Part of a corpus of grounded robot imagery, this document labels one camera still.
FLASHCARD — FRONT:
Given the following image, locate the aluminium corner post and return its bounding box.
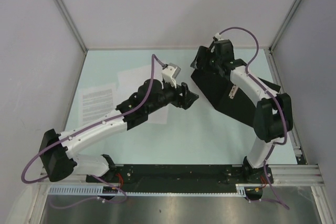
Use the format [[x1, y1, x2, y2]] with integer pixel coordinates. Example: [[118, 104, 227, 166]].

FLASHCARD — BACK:
[[268, 0, 303, 52], [53, 0, 88, 55]]

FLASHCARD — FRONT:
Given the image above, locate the aluminium right side rail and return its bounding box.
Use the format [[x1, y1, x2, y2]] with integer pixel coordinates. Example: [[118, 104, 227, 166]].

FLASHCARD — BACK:
[[265, 49, 307, 166]]

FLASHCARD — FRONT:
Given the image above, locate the aluminium right corner post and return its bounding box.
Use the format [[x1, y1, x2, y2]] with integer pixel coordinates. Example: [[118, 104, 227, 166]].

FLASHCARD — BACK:
[[268, 0, 303, 52]]

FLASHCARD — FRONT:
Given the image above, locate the red and black file folder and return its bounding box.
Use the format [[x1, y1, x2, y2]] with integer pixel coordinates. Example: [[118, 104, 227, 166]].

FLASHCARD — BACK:
[[190, 68, 282, 130]]

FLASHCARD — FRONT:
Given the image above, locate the aluminium front frame rail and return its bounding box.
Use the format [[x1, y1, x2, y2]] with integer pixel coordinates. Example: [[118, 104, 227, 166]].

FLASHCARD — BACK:
[[40, 165, 324, 186]]

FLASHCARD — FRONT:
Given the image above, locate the light blue slotted cable duct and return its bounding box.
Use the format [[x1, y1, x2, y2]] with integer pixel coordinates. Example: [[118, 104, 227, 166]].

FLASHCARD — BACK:
[[48, 185, 246, 197]]

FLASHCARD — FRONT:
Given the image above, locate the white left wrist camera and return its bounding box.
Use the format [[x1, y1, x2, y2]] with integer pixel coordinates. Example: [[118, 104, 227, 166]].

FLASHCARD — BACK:
[[161, 63, 181, 89]]

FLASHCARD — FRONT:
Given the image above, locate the blank white paper lower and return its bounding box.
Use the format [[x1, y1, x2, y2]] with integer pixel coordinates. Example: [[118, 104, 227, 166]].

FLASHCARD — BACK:
[[115, 86, 169, 124]]

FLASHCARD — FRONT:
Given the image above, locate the aluminium left corner post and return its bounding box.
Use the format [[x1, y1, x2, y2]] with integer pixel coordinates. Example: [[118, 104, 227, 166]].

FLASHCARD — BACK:
[[53, 0, 88, 55]]

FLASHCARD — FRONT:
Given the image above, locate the blank white paper upper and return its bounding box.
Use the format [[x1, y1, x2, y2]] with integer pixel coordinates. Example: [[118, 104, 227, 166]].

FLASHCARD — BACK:
[[118, 65, 151, 89]]

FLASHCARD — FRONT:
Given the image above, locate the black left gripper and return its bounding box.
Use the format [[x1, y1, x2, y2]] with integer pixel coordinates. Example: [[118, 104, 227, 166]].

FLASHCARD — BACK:
[[146, 78, 198, 114]]

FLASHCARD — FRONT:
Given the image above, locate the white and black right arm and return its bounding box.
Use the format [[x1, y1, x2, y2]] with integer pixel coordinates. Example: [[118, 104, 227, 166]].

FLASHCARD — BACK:
[[191, 40, 293, 183]]

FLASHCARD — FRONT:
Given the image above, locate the blank white paper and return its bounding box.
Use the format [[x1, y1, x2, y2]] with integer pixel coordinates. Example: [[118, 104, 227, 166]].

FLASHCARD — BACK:
[[118, 65, 151, 89], [115, 86, 169, 124]]

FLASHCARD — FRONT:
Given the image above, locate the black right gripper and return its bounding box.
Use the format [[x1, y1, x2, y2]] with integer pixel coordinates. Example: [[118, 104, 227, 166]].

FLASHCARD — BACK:
[[191, 46, 222, 76]]

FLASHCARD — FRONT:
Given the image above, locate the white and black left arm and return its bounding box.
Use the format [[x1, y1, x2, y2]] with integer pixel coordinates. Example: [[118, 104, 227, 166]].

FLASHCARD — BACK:
[[39, 79, 199, 182]]

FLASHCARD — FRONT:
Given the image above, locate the printed text paper sheet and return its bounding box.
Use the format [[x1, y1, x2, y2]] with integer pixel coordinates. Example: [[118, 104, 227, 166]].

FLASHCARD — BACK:
[[78, 83, 117, 126]]

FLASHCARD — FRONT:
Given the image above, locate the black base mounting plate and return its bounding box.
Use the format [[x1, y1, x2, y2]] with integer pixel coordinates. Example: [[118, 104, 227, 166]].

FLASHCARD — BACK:
[[101, 164, 274, 194]]

